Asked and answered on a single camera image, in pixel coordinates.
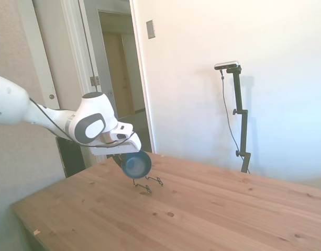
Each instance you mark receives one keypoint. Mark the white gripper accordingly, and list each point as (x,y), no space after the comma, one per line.
(115,150)

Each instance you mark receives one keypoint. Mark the blue ceramic bowl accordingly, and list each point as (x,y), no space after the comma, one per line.
(136,165)

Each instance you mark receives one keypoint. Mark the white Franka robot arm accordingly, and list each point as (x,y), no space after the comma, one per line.
(8,102)

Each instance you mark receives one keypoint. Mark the black control box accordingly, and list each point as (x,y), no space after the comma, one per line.
(71,159)

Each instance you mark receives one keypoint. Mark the metal door hinge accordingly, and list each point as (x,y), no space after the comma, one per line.
(94,80)

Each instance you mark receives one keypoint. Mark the brass door knob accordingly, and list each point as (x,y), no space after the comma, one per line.
(52,96)

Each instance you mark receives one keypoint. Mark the white door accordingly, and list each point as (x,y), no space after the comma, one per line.
(66,52)

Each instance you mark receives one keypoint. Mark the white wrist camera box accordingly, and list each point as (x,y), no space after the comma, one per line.
(122,132)

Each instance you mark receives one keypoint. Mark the white door frame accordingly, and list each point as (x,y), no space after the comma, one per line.
(139,65)

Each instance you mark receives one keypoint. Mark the black jointed camera stand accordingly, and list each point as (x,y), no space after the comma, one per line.
(244,136)

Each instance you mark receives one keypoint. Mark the grey light switch plate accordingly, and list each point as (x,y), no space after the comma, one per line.
(150,29)

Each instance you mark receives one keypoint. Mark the silver stereo camera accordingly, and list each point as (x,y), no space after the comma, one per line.
(226,65)

